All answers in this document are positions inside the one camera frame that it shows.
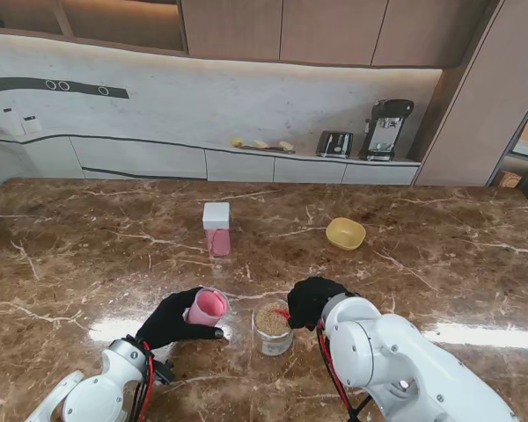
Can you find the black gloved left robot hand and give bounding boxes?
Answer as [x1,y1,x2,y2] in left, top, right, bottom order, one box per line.
[135,287,225,351]

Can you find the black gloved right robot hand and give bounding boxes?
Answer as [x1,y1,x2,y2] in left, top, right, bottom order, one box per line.
[286,276,358,333]

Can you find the pink plastic measuring cup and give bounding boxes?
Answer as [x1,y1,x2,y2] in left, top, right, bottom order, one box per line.
[185,286,230,329]

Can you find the clear grain jar with label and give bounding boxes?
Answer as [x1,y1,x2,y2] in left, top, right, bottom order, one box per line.
[252,298,295,356]

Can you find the yellow plastic bowl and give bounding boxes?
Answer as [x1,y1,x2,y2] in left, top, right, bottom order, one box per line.
[325,216,366,251]

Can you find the clear airtight container white lid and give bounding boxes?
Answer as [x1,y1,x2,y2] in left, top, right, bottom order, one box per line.
[202,201,232,258]

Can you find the dark serving board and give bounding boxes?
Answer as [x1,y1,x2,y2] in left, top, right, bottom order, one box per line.
[238,144,297,156]

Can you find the black silver toaster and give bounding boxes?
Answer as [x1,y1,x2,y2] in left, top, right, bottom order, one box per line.
[315,130,354,159]

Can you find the white counter with drawers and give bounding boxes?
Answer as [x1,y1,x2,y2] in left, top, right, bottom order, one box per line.
[0,130,423,186]

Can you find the black espresso machine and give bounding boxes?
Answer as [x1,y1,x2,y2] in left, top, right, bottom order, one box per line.
[358,98,414,163]

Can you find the orange printed box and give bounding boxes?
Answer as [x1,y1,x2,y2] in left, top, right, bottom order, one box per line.
[497,170,523,190]

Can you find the brown tall cabinet panel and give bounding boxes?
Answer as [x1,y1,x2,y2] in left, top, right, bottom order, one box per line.
[413,0,528,188]

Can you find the short white bottle black cap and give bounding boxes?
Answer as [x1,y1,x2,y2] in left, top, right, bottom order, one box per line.
[20,115,43,135]

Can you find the tall white bottle black cap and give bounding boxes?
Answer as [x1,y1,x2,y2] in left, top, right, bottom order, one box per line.
[2,107,22,136]

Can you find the red black left arm cables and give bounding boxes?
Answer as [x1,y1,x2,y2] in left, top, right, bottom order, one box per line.
[129,336,177,422]

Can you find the red black arm cables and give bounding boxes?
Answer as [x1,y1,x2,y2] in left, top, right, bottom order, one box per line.
[129,336,177,422]
[316,320,379,422]

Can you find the red black right arm cables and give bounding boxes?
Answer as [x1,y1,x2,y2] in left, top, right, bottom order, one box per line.
[316,320,379,422]

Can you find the brown wooden wall cabinets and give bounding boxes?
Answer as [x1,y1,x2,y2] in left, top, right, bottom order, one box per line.
[0,0,502,69]

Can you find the black wall panel with rings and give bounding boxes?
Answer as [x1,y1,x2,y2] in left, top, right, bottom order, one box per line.
[0,76,128,101]

